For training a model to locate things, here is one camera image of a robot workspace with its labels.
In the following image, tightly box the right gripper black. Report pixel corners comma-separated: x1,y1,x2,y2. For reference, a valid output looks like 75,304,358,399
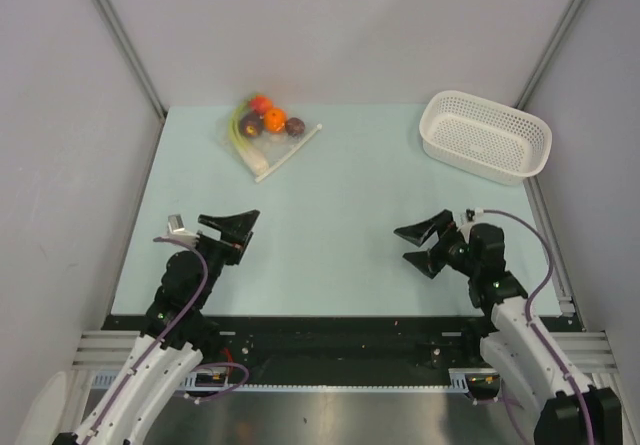
393,210,479,279

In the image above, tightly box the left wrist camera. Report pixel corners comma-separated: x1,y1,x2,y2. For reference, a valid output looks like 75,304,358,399
166,214,198,247

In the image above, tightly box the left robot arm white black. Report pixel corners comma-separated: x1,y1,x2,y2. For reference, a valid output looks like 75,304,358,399
16,210,260,444

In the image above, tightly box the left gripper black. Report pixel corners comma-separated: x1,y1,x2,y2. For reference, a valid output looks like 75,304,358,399
192,210,258,305

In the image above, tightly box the clear zip top bag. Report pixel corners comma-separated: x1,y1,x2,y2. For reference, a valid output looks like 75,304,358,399
216,93,323,183

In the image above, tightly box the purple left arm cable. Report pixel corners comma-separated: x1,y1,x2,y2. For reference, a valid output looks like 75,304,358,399
89,237,251,431

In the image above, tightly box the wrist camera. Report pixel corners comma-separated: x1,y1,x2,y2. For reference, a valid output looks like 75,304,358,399
457,207,485,228
166,214,198,247

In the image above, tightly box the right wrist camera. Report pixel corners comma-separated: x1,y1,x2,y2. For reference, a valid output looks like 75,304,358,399
457,207,485,228

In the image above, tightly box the orange fake tangerine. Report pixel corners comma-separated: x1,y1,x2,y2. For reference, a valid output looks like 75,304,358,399
263,107,288,134

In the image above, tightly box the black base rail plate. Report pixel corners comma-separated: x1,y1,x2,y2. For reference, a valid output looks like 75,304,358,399
102,314,584,387

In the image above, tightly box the red fake persimmon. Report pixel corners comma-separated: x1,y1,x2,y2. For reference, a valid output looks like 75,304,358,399
248,94,274,116

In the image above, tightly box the fake green onion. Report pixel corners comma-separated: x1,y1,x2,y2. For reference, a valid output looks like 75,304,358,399
228,100,269,176

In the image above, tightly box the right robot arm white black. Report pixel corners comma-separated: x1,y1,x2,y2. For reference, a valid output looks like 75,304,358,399
394,209,624,444

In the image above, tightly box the dark purple fake fruit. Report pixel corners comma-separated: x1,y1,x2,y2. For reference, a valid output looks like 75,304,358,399
239,112,264,139
285,117,306,137

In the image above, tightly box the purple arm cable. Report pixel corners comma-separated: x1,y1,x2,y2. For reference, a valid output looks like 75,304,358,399
482,208,596,445
89,237,251,431

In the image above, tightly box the white slotted cable duct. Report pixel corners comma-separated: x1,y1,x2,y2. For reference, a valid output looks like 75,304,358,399
92,370,201,387

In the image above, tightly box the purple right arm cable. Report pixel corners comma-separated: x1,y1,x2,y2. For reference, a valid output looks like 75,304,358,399
482,208,596,445

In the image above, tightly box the white perforated plastic basket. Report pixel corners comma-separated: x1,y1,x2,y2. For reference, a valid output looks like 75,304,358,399
419,90,552,186

